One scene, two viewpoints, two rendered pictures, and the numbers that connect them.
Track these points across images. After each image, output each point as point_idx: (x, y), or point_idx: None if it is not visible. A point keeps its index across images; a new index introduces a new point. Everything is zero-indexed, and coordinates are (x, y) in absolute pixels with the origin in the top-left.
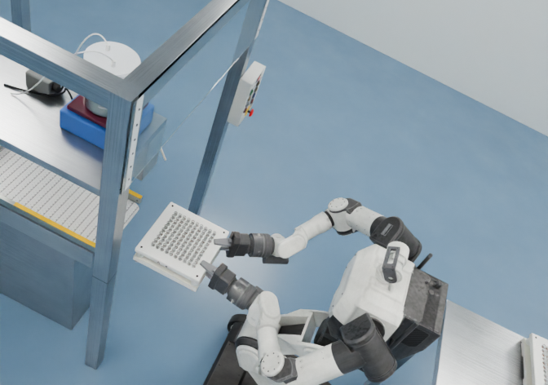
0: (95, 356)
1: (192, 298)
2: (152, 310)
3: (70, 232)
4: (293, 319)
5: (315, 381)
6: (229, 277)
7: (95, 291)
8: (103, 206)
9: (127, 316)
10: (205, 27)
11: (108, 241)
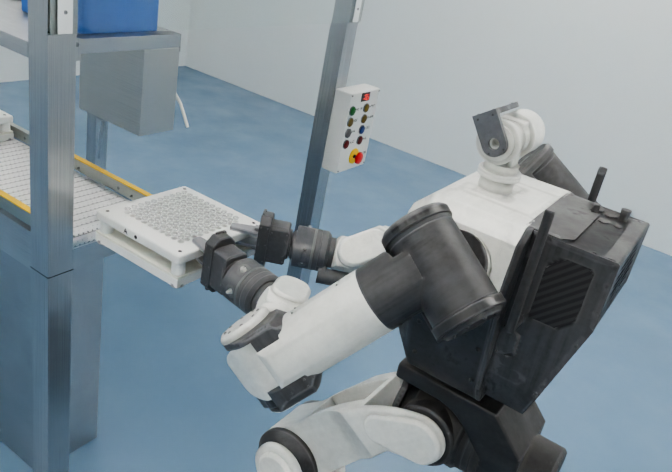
0: None
1: (248, 466)
2: (176, 471)
3: (21, 204)
4: (365, 393)
5: (315, 337)
6: (231, 252)
7: (35, 307)
8: (33, 78)
9: (133, 471)
10: None
11: (42, 162)
